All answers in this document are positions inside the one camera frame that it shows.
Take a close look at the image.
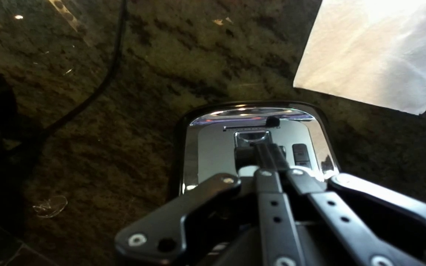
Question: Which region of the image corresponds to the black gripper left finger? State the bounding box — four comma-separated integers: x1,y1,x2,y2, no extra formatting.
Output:
114,142,305,266

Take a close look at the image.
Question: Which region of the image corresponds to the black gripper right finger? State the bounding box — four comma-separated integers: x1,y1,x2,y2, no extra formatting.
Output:
285,168,426,266

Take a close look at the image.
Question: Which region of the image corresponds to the toaster lever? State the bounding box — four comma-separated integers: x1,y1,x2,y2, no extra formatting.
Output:
232,129,275,150

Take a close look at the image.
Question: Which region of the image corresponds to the chrome and black toaster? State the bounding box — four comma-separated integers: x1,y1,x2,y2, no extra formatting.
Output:
174,103,343,200

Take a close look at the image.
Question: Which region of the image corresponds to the white paper napkin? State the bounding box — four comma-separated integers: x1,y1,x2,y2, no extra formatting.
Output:
291,0,426,117

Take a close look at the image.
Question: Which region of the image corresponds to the black power cable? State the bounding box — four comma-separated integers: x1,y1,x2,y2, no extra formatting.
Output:
25,0,132,150

